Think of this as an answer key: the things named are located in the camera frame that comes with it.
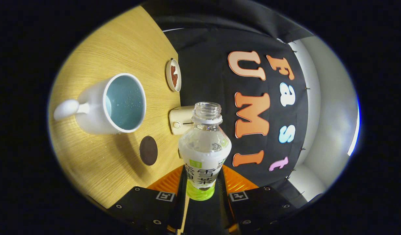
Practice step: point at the dark round coaster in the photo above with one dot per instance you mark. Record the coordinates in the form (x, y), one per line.
(148, 150)

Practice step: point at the white toaster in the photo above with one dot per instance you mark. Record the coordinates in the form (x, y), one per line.
(179, 120)

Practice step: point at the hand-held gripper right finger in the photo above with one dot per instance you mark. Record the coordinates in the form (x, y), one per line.
(262, 205)

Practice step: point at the clear juice bottle green base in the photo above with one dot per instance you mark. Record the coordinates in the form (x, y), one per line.
(203, 153)

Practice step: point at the wooden table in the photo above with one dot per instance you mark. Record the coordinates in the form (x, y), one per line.
(89, 163)

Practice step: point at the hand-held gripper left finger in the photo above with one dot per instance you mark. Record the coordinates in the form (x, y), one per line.
(145, 205)

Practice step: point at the white cup blue inside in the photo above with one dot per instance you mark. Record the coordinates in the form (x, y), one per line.
(93, 111)

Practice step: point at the white round plate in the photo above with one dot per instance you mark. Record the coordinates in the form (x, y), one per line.
(168, 76)

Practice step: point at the brown meat piece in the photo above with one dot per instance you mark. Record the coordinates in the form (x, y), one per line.
(175, 80)
(173, 70)

